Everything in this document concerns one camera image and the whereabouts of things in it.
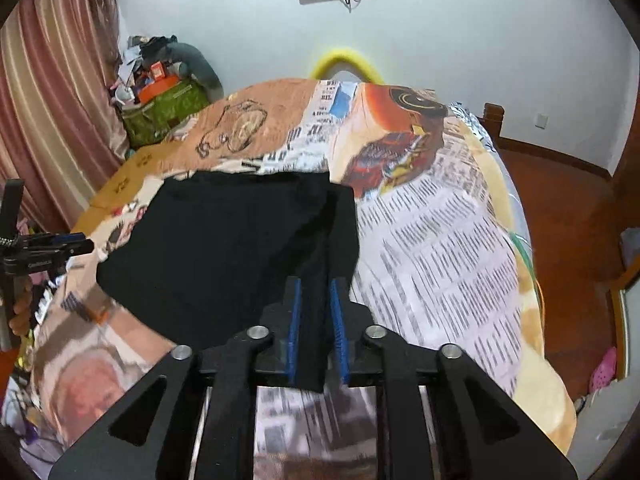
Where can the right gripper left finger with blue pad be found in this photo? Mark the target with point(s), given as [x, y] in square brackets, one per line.
[263, 355]

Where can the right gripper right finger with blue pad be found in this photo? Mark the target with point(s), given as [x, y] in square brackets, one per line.
[370, 355]

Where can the black elephant print t-shirt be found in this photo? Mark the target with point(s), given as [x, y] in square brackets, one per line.
[213, 250]

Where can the person left hand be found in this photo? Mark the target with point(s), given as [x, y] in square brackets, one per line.
[20, 323]

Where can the white cartoon print t-shirt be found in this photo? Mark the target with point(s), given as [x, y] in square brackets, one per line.
[115, 230]

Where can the newspaper print bed blanket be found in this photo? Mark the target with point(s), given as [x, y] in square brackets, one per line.
[437, 265]

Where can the pink striped curtain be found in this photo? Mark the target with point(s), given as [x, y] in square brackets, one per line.
[60, 133]

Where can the green patterned storage box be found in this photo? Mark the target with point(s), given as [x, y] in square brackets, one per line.
[149, 123]

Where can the orange box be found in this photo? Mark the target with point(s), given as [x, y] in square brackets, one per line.
[156, 88]

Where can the pink slipper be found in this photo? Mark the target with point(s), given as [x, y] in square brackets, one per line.
[605, 372]

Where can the yellow foam headboard arch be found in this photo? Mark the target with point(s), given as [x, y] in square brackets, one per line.
[349, 58]

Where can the white wall socket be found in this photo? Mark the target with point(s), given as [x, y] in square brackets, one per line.
[541, 121]

